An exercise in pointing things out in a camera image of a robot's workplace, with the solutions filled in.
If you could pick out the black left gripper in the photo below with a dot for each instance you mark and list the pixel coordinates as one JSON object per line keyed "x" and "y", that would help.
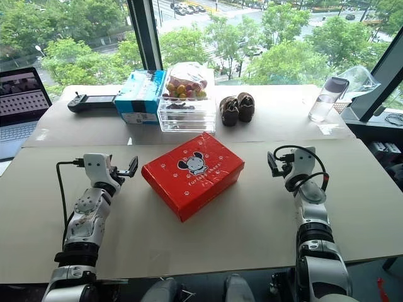
{"x": 121, "y": 173}

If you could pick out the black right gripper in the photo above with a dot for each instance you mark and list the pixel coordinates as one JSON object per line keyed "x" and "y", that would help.
{"x": 287, "y": 171}

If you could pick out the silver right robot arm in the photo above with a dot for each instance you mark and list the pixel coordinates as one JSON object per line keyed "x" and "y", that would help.
{"x": 315, "y": 220}

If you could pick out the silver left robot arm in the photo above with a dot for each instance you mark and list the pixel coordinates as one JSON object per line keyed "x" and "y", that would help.
{"x": 85, "y": 217}

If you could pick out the red shoe box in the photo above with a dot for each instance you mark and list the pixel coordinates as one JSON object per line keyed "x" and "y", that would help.
{"x": 192, "y": 179}

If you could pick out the black remote controller with screen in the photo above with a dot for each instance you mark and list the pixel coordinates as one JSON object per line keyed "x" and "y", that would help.
{"x": 93, "y": 102}

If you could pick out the blue cardboard box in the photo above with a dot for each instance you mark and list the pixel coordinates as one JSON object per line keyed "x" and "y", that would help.
{"x": 140, "y": 94}

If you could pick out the clear acrylic drawer box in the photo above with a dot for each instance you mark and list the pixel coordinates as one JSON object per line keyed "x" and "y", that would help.
{"x": 187, "y": 118}

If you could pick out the beige cardboard sheet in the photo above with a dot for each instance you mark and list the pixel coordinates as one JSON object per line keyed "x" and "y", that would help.
{"x": 245, "y": 239}

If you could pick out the clear water bottle dark lid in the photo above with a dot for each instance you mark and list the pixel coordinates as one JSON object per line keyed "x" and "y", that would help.
{"x": 325, "y": 99}

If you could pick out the bag of colourful toy fruit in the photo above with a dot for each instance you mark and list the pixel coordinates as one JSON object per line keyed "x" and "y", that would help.
{"x": 185, "y": 83}

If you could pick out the grey laptop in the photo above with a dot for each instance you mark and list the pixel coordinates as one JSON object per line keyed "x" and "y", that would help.
{"x": 19, "y": 107}

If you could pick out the clear plastic bag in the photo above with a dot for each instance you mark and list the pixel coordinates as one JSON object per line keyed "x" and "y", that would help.
{"x": 365, "y": 80}

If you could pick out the grey rounded shape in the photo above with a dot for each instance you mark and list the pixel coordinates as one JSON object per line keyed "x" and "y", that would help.
{"x": 162, "y": 291}

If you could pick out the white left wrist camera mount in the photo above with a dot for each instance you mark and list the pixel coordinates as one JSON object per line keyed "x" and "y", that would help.
{"x": 96, "y": 168}

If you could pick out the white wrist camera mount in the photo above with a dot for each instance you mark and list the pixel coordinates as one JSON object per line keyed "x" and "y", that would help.
{"x": 304, "y": 162}
{"x": 96, "y": 168}

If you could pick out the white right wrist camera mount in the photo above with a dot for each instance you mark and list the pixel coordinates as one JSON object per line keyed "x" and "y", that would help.
{"x": 304, "y": 162}

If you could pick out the black slanted window frame post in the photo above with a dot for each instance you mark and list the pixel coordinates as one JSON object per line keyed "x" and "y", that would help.
{"x": 382, "y": 81}

